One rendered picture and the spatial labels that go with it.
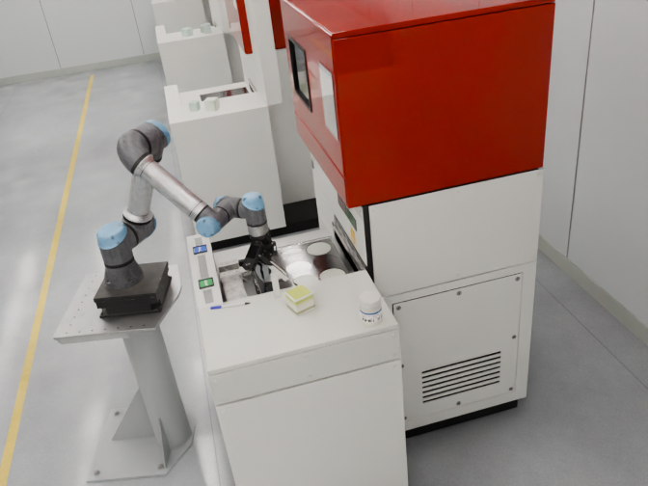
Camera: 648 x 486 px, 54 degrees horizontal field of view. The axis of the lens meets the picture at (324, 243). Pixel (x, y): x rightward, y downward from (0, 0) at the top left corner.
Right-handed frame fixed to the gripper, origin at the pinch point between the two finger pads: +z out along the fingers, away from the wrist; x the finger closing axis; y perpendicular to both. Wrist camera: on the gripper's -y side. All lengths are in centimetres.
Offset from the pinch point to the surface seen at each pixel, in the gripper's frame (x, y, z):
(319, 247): -10.7, 29.3, 1.3
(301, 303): -26.8, -22.2, -10.0
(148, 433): 68, -17, 87
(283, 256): 1.0, 19.2, 1.4
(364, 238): -38.9, 9.1, -18.2
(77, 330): 64, -36, 9
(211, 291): 12.5, -16.9, -4.4
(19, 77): 663, 495, 85
